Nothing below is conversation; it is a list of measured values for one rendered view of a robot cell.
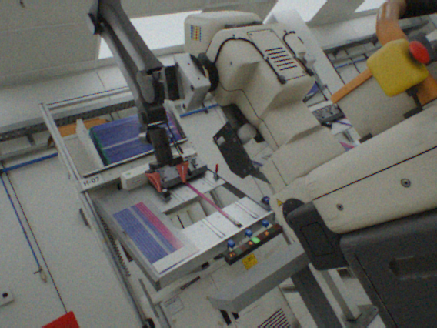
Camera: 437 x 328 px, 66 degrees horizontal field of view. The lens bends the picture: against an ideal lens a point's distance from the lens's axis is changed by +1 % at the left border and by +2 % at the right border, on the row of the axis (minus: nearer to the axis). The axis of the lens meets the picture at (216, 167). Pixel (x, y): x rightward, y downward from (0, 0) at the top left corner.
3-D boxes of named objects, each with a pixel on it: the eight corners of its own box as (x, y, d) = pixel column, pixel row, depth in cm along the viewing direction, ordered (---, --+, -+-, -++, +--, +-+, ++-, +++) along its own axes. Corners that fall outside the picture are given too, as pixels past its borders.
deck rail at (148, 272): (161, 289, 140) (159, 279, 136) (157, 292, 139) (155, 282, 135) (98, 206, 188) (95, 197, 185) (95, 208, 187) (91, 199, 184)
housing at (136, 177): (198, 170, 219) (197, 152, 212) (129, 199, 194) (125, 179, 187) (191, 165, 225) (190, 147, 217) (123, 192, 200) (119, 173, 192)
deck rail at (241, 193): (275, 220, 174) (275, 211, 171) (272, 222, 173) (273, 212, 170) (197, 165, 223) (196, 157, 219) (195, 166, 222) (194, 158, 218)
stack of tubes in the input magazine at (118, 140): (183, 138, 218) (165, 104, 222) (108, 165, 192) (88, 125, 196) (178, 147, 228) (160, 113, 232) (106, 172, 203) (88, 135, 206)
